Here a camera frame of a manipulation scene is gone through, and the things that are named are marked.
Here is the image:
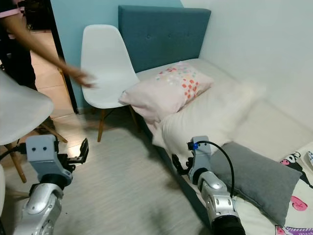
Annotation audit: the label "white fluffy pillow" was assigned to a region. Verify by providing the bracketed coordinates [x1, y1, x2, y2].
[152, 82, 268, 165]

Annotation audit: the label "white plastic chair wooden legs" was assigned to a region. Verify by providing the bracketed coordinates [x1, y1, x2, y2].
[81, 24, 140, 143]
[0, 70, 55, 184]

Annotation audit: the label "grey pillow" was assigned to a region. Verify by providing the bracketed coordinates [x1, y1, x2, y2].
[209, 141, 303, 227]

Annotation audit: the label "pink pillow with coloured squares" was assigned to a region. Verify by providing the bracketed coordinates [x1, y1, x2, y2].
[119, 61, 214, 123]

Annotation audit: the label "person hand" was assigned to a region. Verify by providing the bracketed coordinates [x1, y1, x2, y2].
[67, 66, 96, 89]

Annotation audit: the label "bed with cream sheet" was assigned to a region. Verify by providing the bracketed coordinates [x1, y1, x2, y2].
[134, 58, 313, 235]

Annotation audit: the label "cartoon print blanket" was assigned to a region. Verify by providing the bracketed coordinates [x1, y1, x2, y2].
[275, 149, 313, 235]

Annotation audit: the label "person in dark clothes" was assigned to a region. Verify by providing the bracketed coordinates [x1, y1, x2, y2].
[0, 0, 38, 92]

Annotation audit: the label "blue upholstered headboard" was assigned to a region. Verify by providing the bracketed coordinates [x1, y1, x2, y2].
[118, 4, 212, 74]

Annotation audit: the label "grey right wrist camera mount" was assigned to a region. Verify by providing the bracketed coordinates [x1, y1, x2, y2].
[187, 136, 213, 185]

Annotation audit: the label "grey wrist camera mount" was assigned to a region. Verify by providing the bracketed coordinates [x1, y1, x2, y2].
[187, 136, 213, 185]
[25, 134, 72, 189]

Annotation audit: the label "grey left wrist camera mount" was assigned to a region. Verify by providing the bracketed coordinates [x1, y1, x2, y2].
[25, 134, 72, 189]

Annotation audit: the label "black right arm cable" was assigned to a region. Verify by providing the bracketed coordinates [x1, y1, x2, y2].
[198, 140, 236, 197]

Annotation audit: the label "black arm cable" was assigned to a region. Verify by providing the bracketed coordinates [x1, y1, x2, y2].
[198, 140, 236, 197]
[0, 143, 28, 161]

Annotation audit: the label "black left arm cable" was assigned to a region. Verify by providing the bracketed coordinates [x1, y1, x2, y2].
[0, 143, 28, 161]

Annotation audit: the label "black door frame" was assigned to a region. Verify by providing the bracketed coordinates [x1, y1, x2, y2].
[45, 0, 79, 115]

